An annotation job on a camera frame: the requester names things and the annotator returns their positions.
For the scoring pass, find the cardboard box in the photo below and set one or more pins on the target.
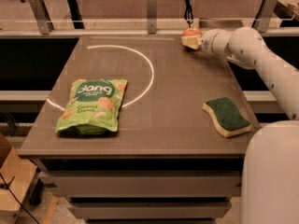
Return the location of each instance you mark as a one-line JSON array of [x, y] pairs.
[[17, 176]]

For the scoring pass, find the black table leg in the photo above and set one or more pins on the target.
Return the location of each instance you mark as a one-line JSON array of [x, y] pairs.
[[75, 14]]

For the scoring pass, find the grey table drawer unit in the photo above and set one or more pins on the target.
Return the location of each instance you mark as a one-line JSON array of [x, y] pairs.
[[101, 197]]

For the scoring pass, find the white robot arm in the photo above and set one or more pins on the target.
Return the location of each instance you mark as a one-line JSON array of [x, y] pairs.
[[270, 180]]

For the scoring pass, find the green and yellow sponge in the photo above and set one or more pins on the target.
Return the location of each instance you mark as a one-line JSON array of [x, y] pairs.
[[226, 117]]

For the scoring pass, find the red apple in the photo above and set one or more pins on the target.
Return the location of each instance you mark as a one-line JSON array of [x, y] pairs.
[[191, 31]]

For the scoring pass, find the right metal rail bracket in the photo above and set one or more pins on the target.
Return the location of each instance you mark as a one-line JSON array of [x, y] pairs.
[[263, 22]]

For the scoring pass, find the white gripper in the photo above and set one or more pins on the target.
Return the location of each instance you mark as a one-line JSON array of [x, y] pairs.
[[207, 44]]

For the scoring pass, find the green snack bag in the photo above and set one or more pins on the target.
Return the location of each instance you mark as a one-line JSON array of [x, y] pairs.
[[93, 107]]

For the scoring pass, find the metal rail bracket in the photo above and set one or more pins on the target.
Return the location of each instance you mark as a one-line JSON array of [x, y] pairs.
[[152, 16], [42, 16], [263, 22]]

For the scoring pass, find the left metal rail bracket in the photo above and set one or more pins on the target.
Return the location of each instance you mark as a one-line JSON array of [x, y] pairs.
[[42, 16]]

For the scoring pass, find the middle metal rail bracket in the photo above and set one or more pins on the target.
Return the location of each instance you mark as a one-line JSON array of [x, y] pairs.
[[152, 16]]

